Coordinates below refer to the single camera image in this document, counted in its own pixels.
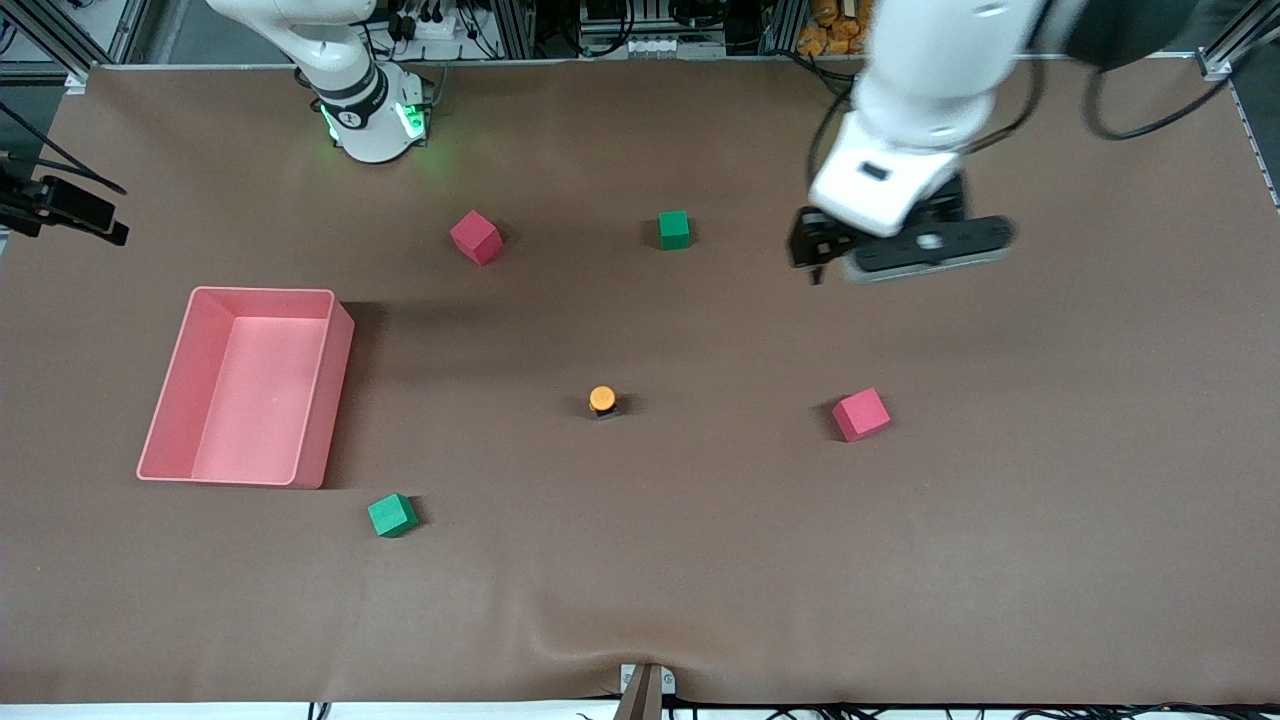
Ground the brown table cover mat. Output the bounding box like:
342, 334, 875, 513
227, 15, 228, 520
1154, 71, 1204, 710
0, 55, 1280, 707

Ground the pink plastic bin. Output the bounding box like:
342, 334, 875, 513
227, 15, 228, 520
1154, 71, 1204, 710
136, 287, 356, 491

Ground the aluminium frame corner post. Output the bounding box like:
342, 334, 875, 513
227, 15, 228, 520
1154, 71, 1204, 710
0, 0, 153, 91
1198, 0, 1280, 81

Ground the white terminal block device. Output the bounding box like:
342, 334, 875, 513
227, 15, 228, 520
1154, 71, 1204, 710
620, 35, 728, 58

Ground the orange packaged goods pile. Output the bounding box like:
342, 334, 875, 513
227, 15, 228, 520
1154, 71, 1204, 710
797, 0, 877, 57

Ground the metal clamp bracket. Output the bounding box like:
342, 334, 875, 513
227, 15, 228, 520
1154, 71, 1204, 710
612, 662, 677, 720

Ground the pink foam cube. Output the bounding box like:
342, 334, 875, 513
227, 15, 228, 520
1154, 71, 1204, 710
449, 210, 504, 267
832, 388, 892, 443

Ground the white power strip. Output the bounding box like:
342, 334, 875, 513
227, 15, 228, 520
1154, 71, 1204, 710
392, 8, 463, 43

